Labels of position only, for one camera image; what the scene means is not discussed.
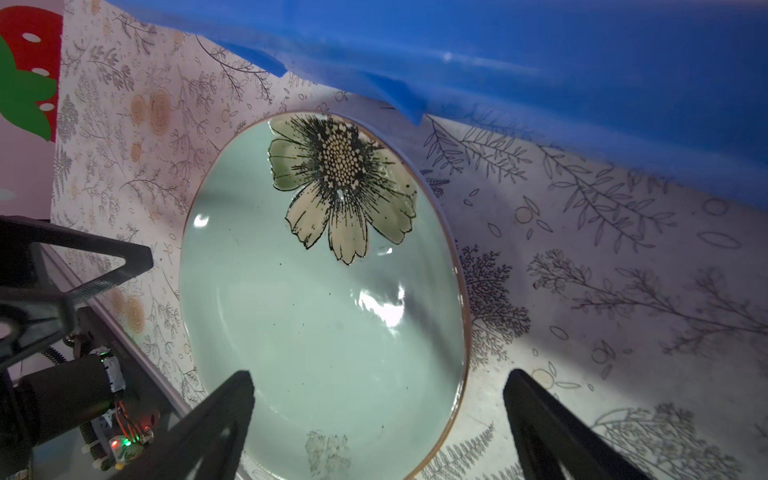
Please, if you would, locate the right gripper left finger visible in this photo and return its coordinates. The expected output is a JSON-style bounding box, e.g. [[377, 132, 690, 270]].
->
[[114, 370, 255, 480]]

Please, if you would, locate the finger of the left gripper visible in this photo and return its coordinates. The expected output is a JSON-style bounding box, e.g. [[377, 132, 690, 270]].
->
[[1, 216, 154, 366]]

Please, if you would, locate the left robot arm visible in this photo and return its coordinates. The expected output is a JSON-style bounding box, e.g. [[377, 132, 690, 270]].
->
[[1, 216, 153, 479]]

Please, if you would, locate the blue plastic bin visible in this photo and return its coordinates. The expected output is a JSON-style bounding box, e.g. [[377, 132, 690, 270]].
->
[[120, 1, 767, 209]]

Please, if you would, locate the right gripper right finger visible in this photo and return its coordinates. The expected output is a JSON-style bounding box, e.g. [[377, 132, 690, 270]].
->
[[503, 369, 647, 480]]

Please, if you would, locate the green flower pattern plate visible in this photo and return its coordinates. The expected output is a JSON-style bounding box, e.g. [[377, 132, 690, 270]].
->
[[179, 112, 470, 479]]

